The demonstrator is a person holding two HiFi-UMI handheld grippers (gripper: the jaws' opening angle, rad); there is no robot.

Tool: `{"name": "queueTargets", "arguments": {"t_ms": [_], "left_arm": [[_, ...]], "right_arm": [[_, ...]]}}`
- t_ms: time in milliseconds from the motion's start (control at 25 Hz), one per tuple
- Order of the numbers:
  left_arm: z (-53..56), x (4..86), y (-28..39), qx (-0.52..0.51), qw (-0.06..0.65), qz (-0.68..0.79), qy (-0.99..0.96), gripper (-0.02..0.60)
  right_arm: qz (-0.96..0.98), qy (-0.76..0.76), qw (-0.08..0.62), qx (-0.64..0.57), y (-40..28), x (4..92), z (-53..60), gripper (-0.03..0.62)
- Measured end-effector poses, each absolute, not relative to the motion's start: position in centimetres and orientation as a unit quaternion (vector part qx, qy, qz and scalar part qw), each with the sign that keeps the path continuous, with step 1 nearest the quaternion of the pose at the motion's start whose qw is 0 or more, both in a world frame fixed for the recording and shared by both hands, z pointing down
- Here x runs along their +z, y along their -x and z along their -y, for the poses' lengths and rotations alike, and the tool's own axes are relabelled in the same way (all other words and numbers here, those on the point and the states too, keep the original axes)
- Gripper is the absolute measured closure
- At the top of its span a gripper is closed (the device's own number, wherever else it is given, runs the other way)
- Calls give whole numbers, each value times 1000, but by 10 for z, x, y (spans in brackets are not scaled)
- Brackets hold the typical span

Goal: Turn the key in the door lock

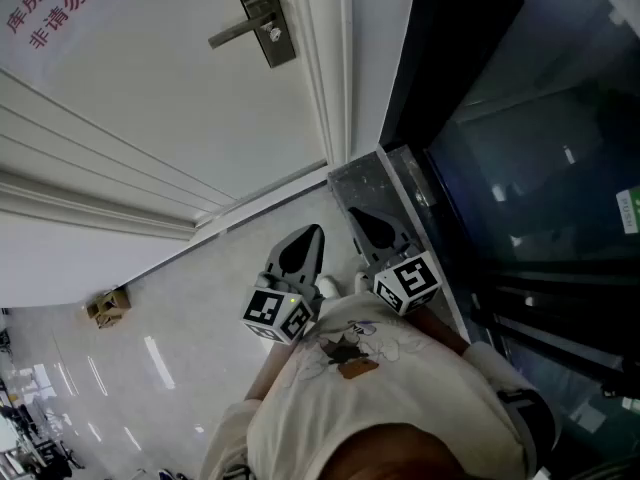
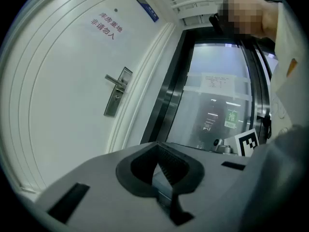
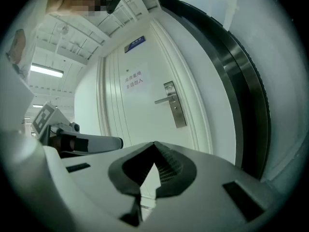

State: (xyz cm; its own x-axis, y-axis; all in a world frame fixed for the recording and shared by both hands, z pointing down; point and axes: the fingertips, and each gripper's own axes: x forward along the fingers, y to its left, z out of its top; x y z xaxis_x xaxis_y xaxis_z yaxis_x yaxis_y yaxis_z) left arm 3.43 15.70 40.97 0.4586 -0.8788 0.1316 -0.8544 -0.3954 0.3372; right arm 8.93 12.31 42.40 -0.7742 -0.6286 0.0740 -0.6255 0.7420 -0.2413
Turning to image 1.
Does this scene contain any person's left forearm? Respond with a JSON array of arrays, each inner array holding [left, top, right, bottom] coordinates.
[[243, 336, 304, 403]]

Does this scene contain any brown cardboard box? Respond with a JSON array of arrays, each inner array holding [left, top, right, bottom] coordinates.
[[85, 287, 133, 331]]

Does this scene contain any person's right forearm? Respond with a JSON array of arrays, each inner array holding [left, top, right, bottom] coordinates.
[[408, 306, 472, 365]]

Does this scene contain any dark stone plinth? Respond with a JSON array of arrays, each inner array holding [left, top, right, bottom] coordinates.
[[326, 144, 472, 342]]

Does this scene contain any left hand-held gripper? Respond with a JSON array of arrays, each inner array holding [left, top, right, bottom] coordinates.
[[240, 223, 327, 346]]

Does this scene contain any white door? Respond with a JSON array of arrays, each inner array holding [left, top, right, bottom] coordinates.
[[0, 0, 329, 204]]

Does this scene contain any grey metal lock plate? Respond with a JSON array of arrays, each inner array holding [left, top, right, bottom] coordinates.
[[225, 0, 298, 69]]

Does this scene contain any person's left hand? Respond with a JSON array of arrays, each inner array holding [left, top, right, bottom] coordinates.
[[257, 272, 324, 310]]

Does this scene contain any green push sticker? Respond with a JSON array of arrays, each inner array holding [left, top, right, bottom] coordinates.
[[615, 185, 640, 235]]

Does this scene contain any cream printed t-shirt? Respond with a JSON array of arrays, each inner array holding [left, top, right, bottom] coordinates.
[[198, 290, 557, 480]]

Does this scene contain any grey metal door handle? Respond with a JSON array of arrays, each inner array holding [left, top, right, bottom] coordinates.
[[207, 11, 278, 51]]

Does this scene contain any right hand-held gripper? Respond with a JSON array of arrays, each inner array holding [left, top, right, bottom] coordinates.
[[347, 206, 442, 317]]

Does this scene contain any white door frame moulding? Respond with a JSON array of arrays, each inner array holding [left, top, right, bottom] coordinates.
[[272, 0, 420, 167]]

